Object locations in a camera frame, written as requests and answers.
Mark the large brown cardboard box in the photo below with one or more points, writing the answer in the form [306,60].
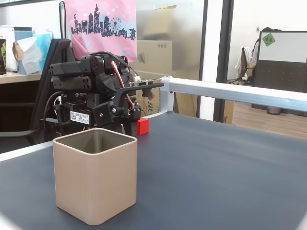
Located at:
[156,55]

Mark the blue cup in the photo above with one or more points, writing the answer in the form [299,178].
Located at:
[21,32]

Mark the wooden desk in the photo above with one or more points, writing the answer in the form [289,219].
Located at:
[19,77]

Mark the purple waste bin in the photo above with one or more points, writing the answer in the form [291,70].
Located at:
[274,110]

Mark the red cube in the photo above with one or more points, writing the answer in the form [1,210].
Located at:
[143,125]

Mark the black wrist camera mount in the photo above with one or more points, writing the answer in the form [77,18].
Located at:
[144,85]

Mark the printed brown cardboard box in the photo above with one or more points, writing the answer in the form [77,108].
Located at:
[149,105]

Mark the beige square container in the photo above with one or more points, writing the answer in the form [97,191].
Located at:
[96,182]

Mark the white jacket on chair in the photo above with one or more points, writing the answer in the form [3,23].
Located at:
[242,62]

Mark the blue tissue pack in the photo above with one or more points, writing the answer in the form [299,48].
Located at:
[45,39]

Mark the open brown cardboard box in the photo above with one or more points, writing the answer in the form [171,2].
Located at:
[158,22]

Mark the pink skyline tote bag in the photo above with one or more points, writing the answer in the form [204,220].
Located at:
[100,48]

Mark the green square sticker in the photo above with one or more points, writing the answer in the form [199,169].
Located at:
[268,39]

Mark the person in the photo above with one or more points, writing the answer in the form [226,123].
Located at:
[271,29]

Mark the dark box with green print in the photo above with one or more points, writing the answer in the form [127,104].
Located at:
[2,57]

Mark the aluminium table guard rail frame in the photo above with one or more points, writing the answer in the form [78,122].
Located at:
[227,91]

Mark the office partition with whiteboard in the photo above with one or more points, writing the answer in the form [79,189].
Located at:
[280,67]

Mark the white crumpled paper bag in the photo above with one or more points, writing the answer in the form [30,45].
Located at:
[30,55]

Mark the white box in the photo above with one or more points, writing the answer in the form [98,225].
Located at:
[8,48]

